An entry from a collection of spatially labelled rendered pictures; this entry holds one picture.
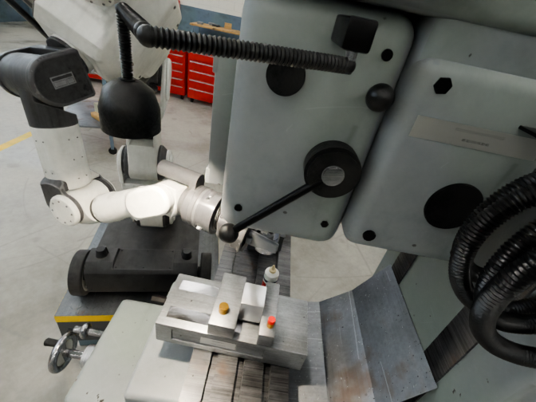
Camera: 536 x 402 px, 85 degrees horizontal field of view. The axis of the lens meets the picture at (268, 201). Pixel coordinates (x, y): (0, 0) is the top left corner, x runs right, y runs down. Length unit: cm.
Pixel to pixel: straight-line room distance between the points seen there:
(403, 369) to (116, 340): 78
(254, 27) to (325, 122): 13
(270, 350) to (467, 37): 65
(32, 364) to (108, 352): 95
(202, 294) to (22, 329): 144
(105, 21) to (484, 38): 65
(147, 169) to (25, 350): 118
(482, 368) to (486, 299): 31
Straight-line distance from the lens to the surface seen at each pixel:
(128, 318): 109
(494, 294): 32
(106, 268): 142
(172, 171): 63
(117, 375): 101
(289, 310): 79
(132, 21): 26
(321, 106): 36
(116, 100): 39
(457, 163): 41
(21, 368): 197
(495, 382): 62
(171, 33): 23
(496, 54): 40
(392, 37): 36
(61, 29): 78
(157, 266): 139
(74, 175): 80
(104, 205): 76
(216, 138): 47
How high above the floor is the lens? 161
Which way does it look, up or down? 33 degrees down
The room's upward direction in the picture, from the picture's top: 12 degrees clockwise
